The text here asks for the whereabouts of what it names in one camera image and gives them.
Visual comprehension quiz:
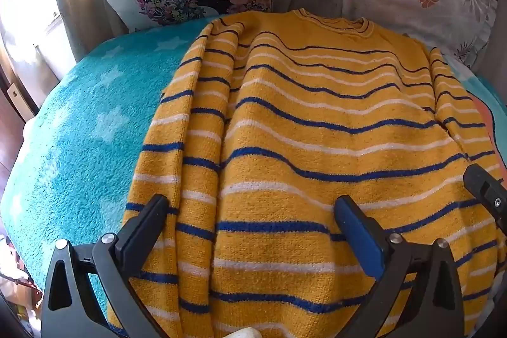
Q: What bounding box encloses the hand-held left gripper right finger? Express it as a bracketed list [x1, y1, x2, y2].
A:
[333, 195, 470, 338]

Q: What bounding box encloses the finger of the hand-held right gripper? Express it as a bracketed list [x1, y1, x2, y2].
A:
[463, 163, 507, 234]

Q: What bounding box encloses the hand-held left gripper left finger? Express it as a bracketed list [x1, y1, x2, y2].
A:
[40, 194, 171, 338]

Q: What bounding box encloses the yellow striped sweater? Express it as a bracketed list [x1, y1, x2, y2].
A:
[107, 8, 507, 338]

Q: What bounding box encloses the turquoise printed blanket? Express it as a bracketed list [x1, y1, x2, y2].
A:
[0, 15, 507, 338]

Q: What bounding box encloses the brown wooden wardrobe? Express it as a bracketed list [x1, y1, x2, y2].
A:
[0, 45, 40, 182]

